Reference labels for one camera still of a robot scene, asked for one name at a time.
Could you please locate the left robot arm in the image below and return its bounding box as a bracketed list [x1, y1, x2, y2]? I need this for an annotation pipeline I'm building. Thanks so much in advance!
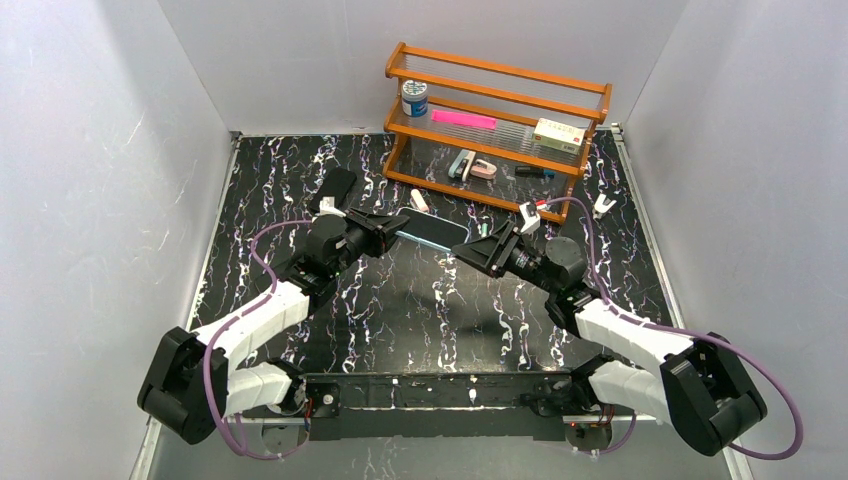
[137, 209, 409, 456]

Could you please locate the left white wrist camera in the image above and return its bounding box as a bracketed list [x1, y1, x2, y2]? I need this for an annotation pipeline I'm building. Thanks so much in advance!
[318, 196, 346, 218]

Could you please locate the phone with black screen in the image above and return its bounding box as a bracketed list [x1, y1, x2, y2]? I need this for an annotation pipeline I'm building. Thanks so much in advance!
[396, 207, 470, 248]

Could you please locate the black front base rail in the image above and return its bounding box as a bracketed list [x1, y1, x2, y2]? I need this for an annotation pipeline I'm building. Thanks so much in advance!
[305, 372, 598, 441]

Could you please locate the white staple remover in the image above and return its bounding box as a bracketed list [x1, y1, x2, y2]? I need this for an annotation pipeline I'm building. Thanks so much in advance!
[592, 193, 617, 220]

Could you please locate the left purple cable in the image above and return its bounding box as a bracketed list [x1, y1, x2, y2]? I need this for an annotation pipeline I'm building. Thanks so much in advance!
[202, 220, 319, 462]

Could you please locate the small pink stapler on table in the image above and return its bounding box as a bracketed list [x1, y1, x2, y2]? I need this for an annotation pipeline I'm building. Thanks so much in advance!
[410, 189, 430, 213]

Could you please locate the blue white round jar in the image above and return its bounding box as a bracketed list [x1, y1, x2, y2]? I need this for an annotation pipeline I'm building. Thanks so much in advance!
[400, 80, 429, 118]

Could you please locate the orange wooden two-tier shelf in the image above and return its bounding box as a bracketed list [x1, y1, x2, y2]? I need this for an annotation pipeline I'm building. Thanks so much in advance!
[383, 42, 613, 211]

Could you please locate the black phone far left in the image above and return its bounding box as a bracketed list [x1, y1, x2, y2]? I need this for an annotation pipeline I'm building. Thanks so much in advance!
[308, 168, 358, 214]

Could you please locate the white red cardboard box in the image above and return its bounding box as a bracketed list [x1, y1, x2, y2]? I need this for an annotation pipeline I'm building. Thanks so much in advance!
[531, 118, 586, 154]

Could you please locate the pink flat ruler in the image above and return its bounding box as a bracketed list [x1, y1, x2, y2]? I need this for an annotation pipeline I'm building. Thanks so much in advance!
[431, 109, 497, 130]

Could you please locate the pink white stapler on shelf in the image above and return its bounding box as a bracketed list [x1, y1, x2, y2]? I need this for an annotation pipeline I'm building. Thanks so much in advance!
[469, 160, 498, 180]

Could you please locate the black blue marker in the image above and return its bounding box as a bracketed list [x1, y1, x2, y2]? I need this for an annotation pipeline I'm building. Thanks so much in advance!
[514, 165, 556, 178]

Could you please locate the teal white stapler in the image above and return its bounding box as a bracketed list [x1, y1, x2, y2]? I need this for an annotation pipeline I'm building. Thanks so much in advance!
[448, 149, 476, 182]

